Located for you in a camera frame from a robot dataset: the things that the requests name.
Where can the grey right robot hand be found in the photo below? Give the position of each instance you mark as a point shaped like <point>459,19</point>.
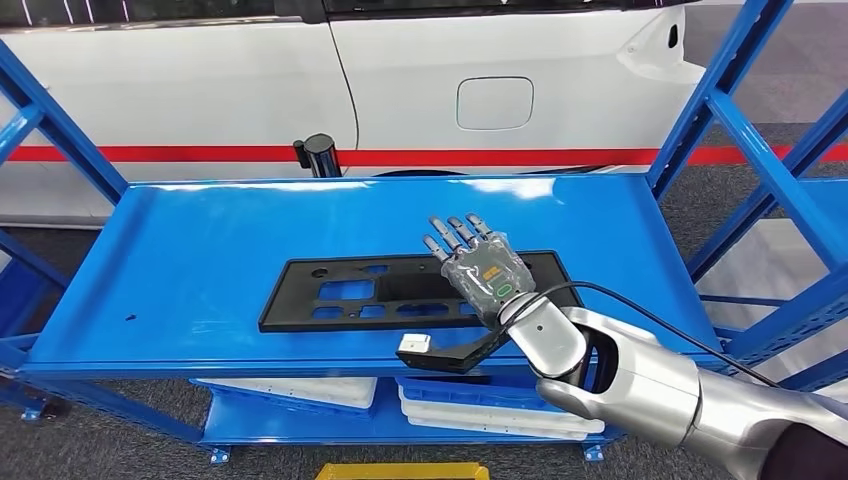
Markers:
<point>487,275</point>

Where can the black plastic panel part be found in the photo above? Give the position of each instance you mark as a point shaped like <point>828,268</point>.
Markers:
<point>291,298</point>

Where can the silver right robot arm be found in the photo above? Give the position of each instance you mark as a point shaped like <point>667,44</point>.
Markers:
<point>649,391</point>

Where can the blue metal shelf rack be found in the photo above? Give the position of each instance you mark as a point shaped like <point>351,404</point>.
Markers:
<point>199,265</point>
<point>828,199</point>

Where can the white tray stack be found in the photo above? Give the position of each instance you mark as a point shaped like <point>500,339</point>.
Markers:
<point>464,420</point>
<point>298,391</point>

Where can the white panel stack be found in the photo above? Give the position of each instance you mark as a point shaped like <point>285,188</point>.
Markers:
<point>748,265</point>

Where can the red barrier belt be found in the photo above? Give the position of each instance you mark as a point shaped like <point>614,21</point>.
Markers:
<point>199,154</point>

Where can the white car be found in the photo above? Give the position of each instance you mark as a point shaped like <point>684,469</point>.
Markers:
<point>199,86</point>

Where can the black camera bracket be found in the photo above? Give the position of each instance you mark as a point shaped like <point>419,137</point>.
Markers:
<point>450,361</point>

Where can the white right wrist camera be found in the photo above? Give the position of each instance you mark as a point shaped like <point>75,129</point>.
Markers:
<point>415,344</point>

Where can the black stanchion post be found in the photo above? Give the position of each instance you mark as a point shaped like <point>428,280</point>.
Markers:
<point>321,156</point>

